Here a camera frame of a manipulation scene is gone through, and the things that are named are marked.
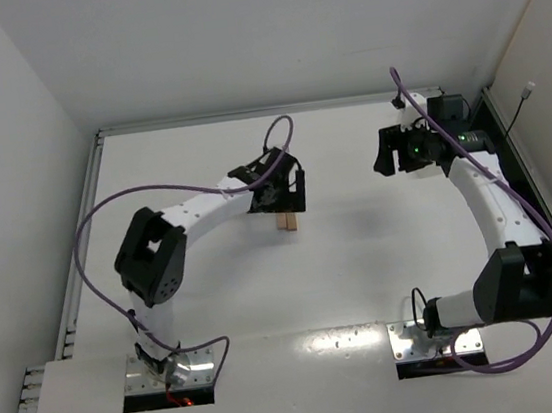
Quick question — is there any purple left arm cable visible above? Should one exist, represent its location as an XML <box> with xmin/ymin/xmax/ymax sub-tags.
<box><xmin>60</xmin><ymin>114</ymin><xmax>325</xmax><ymax>401</ymax></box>

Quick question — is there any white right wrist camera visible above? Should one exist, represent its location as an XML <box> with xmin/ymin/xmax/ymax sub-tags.
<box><xmin>391</xmin><ymin>94</ymin><xmax>421</xmax><ymax>127</ymax></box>

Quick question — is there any metal base plate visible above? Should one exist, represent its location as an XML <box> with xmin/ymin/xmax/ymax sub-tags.
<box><xmin>124</xmin><ymin>349</ymin><xmax>216</xmax><ymax>397</ymax></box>
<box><xmin>386</xmin><ymin>320</ymin><xmax>485</xmax><ymax>365</ymax></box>

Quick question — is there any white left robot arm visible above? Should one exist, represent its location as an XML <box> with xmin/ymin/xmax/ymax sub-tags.
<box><xmin>114</xmin><ymin>147</ymin><xmax>306</xmax><ymax>374</ymax></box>

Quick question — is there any long light wood block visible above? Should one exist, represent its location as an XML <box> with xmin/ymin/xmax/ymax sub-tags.
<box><xmin>275</xmin><ymin>213</ymin><xmax>288</xmax><ymax>231</ymax></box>
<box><xmin>285</xmin><ymin>212</ymin><xmax>298</xmax><ymax>232</ymax></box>

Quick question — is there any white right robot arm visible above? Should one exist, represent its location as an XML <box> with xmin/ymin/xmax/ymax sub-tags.
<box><xmin>373</xmin><ymin>97</ymin><xmax>552</xmax><ymax>337</ymax></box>

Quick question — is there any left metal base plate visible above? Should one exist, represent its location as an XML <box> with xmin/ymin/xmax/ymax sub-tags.
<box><xmin>124</xmin><ymin>349</ymin><xmax>216</xmax><ymax>397</ymax></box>

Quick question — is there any black cable with white plug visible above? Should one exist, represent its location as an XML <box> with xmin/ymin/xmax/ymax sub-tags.
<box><xmin>496</xmin><ymin>80</ymin><xmax>542</xmax><ymax>140</ymax></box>

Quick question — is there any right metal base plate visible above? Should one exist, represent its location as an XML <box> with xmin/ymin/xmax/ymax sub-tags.
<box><xmin>386</xmin><ymin>320</ymin><xmax>485</xmax><ymax>365</ymax></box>

